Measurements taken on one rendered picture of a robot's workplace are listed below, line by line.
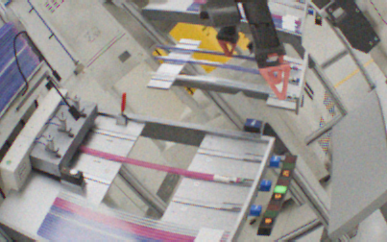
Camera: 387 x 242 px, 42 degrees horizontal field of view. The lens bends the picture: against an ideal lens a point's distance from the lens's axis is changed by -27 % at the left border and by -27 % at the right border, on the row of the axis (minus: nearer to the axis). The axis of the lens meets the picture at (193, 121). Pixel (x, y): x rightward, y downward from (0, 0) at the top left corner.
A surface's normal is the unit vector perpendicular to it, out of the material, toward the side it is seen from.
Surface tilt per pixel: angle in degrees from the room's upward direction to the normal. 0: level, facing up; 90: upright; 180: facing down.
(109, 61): 90
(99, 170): 42
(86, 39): 90
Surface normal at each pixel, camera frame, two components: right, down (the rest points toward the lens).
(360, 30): -0.04, 0.36
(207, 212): -0.01, -0.83
